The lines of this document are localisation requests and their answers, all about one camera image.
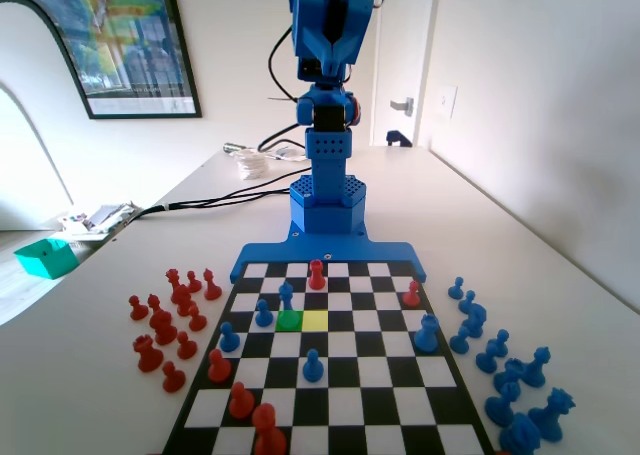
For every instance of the blue geared gripper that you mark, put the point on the blue geared gripper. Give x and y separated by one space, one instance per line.
334 50

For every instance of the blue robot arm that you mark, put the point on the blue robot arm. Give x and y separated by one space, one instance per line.
327 175

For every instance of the red chess bishop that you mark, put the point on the red chess bishop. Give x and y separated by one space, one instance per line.
211 286

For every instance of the red knight chess piece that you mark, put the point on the red knight chess piece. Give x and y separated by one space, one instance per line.
183 299
163 327

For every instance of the red rook chess piece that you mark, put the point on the red rook chess piece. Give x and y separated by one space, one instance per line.
148 355

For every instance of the blue table clamp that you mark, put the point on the blue table clamp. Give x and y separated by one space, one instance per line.
397 138

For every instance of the white printed leaflet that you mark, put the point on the white printed leaflet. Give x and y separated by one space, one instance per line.
287 153

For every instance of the silver metal cylinder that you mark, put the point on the silver metal cylinder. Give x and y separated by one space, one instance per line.
232 148

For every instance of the stack of white discs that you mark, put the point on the stack of white discs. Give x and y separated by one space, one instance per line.
252 165

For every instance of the black framed map poster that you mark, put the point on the black framed map poster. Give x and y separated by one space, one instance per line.
130 40

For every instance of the blue base mounting plate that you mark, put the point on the blue base mounting plate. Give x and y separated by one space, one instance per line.
280 255

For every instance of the pile of papers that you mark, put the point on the pile of papers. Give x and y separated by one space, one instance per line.
100 217

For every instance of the black and white chessboard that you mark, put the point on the black and white chessboard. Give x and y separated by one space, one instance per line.
370 375

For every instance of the teal plastic box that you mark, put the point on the teal plastic box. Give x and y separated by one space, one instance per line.
47 260

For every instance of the white light switch plate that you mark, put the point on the white light switch plate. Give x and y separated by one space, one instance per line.
446 101

